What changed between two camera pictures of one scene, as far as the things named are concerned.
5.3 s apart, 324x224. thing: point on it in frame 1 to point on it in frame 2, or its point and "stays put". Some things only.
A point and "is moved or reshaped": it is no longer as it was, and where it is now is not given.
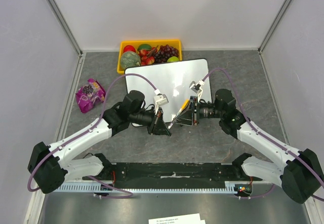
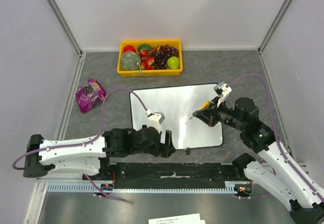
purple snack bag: [89, 94] stays put
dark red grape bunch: [164, 52] stays put
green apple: [172, 59] stays put
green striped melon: [129, 59] stays put
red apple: [129, 48] stays put
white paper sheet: [188, 219] stays put
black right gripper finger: [188, 112] to [206, 112]
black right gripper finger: [185, 118] to [204, 118]
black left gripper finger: [161, 130] to [171, 149]
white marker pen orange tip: [186, 104] is moved or reshaped
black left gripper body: [153, 120] to [162, 149]
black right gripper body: [195, 113] to [211, 113]
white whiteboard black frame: [172, 81] to [177, 105]
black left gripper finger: [161, 119] to [168, 140]
